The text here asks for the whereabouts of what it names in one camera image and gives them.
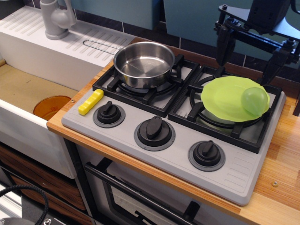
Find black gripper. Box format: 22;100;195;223
214;4;300;85

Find small green toy pear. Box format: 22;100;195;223
240;87;270;117

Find stainless steel pot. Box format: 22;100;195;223
82;39;175;89

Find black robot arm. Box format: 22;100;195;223
214;0;300;85

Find light green plastic plate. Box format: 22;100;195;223
201;76;270;122

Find right black stove knob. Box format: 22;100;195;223
188;140;225;172

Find black stove knob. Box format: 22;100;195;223
188;140;225;172
93;101;126;128
134;116;176;151

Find grey toy stove top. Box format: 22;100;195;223
61;55;287;207

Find middle black stove knob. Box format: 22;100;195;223
134;116;176;151

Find left black stove knob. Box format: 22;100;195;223
93;101;126;128

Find right black burner grate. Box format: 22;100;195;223
168;66;286;153

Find black burner grate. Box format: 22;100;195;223
168;66;286;153
92;54;200;118

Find left black burner grate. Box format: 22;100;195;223
92;54;200;118

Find yellow toy corn cob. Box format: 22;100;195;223
78;89;104;116

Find grey toy faucet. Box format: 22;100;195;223
40;0;76;40

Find white toy sink unit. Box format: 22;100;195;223
0;6;134;179

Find wooden drawer fronts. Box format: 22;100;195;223
0;143;93;225

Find oven door with black handle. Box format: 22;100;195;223
84;157;244;225

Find black braided foreground cable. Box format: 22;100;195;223
0;184;49;225

